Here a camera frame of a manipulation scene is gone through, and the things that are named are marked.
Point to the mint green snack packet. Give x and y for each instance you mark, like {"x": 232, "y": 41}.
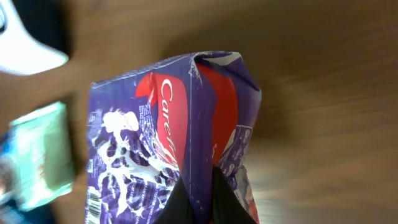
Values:
{"x": 41, "y": 153}

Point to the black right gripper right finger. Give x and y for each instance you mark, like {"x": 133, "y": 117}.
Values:
{"x": 226, "y": 207}

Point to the purple snack box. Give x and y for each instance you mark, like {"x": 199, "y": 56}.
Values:
{"x": 179, "y": 117}

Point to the blue Oreo cookie pack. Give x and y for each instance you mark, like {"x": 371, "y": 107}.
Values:
{"x": 10, "y": 212}

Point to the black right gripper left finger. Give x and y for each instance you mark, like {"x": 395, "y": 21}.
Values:
{"x": 178, "y": 209}

